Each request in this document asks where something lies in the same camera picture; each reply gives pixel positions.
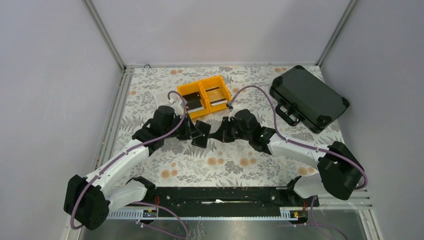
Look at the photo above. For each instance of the card in right orange bin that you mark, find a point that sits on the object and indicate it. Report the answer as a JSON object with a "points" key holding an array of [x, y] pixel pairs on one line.
{"points": [[215, 96]]}

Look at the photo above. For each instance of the black hard case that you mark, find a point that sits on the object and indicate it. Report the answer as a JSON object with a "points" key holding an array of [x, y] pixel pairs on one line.
{"points": [[303, 97]]}

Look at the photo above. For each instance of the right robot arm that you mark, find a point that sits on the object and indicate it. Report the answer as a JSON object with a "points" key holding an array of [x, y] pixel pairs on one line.
{"points": [[339, 172]]}

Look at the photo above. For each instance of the left orange bin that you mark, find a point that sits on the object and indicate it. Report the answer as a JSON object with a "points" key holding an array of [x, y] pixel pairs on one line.
{"points": [[190, 88]]}

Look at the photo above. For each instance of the black leather card holder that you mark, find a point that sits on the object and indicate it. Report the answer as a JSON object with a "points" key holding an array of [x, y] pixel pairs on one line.
{"points": [[204, 129]]}

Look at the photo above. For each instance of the right orange bin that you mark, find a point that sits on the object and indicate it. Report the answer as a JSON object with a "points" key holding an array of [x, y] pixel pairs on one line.
{"points": [[215, 81]]}

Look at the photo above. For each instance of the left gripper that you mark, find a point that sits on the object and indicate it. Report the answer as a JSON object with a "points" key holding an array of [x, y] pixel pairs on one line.
{"points": [[188, 127]]}

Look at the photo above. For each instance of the card in orange bin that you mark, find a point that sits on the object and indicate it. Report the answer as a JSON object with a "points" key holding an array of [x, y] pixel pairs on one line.
{"points": [[215, 96], [193, 102]]}

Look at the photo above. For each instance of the card in left orange bin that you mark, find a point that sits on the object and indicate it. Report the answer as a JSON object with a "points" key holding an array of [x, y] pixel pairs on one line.
{"points": [[193, 102]]}

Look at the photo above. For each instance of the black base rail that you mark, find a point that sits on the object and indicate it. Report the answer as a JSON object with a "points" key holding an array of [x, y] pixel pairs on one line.
{"points": [[175, 197]]}

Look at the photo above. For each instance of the white slotted cable duct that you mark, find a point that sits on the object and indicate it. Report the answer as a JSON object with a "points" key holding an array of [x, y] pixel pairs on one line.
{"points": [[206, 212]]}

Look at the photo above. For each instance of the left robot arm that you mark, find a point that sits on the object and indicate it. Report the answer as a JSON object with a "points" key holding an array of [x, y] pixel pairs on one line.
{"points": [[90, 198]]}

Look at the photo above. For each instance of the white plastic bin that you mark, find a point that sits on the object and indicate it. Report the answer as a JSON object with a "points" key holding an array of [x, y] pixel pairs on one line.
{"points": [[163, 98]]}

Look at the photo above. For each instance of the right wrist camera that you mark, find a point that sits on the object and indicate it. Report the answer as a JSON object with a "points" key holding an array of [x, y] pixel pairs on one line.
{"points": [[230, 107]]}

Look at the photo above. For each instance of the orange bin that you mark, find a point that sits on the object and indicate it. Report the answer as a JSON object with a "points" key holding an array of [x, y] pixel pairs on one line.
{"points": [[215, 81], [190, 88]]}

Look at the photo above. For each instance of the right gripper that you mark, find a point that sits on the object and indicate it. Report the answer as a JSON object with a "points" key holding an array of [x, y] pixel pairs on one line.
{"points": [[222, 134]]}

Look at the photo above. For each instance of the floral table mat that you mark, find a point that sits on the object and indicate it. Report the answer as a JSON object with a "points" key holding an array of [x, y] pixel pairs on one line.
{"points": [[179, 163]]}

